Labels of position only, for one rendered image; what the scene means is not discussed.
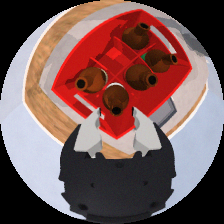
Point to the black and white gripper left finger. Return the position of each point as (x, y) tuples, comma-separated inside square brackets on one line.
[(83, 143)]

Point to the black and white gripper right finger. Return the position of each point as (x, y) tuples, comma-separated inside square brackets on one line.
[(152, 141)]

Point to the red crate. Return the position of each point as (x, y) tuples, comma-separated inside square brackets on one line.
[(103, 45)]

